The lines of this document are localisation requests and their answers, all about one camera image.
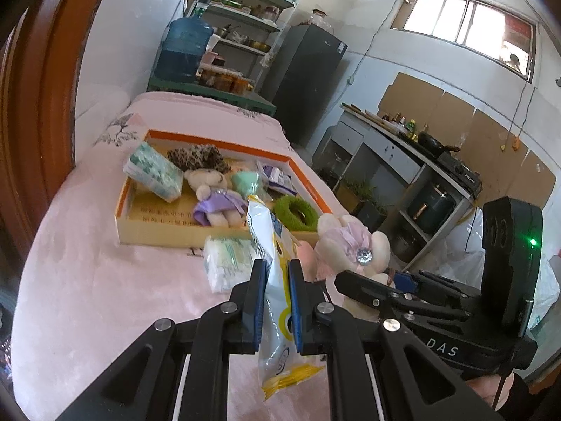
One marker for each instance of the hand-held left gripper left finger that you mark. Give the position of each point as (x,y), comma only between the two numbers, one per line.
(262,307)

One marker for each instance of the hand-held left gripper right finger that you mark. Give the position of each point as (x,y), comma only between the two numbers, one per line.
(294,307)

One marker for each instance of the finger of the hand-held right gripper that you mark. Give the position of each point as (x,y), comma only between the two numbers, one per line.
(405,283)
(363,287)

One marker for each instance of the cream plush with pink flower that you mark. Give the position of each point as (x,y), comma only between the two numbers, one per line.
(346,239)

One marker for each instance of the white and yellow packet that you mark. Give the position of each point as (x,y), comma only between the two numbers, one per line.
(274,245)

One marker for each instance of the teddy bear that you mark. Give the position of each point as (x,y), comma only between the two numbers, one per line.
(217,195)

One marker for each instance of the orange rimmed cardboard box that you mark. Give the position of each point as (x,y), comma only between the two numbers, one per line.
(166,223)

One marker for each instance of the purple and white packet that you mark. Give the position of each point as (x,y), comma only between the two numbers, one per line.
(278,177)

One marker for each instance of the leopard print pouch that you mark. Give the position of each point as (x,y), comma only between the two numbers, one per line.
(199,158)

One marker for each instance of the person's right forearm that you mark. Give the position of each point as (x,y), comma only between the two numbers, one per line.
(519,399)

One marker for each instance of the mint green soft sponge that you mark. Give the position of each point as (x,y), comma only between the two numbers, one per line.
(247,182)

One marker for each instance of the person's right hand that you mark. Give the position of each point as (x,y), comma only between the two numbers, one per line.
(484,392)

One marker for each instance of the metal pot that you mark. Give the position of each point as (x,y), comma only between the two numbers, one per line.
(402,245)

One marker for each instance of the white green tissue pack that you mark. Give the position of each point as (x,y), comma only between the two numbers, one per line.
(228,263)

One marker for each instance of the black air fryer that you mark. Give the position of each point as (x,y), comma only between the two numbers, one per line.
(429,206)

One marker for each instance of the green potted plant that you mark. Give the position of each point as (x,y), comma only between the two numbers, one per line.
(359,193)

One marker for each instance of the black gas stove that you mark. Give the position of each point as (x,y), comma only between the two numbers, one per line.
(460,173)

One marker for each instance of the grey kitchen counter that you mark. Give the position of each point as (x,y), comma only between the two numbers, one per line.
(385,153)

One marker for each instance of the black wok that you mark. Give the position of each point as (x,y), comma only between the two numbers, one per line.
(430,141)

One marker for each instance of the row of condiment bottles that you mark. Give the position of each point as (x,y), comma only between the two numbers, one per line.
(401,123)

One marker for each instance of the teal printed tissue pack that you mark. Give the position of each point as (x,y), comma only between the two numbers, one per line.
(153,171)

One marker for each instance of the dark grey refrigerator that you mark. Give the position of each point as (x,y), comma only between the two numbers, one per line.
(302,83)

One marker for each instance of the dark green table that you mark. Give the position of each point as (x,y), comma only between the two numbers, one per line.
(210,94)

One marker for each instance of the row of food jars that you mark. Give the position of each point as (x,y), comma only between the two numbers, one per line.
(223,80)

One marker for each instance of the barred window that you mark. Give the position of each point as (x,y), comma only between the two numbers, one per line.
(464,22)

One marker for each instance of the blue water jug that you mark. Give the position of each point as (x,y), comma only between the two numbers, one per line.
(184,48)

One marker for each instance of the glass jar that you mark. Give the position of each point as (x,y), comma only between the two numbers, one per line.
(321,19)

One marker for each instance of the metal storage shelf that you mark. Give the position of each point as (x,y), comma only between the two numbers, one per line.
(245,17)

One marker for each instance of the cardboard wall panels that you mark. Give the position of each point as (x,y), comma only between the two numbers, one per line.
(491,140)

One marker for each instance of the brown wooden door frame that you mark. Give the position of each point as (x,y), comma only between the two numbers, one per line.
(44,74)

